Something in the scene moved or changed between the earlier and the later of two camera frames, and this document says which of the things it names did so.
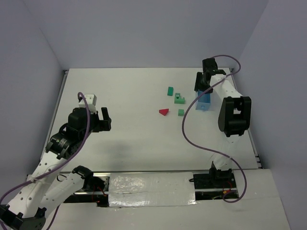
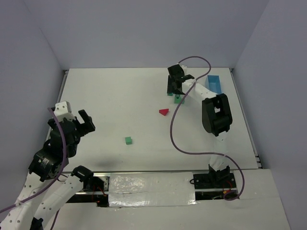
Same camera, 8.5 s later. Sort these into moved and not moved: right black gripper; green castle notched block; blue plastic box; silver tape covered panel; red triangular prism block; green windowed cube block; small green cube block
Moved: small green cube block; blue plastic box; right black gripper
Not moved: green castle notched block; red triangular prism block; green windowed cube block; silver tape covered panel
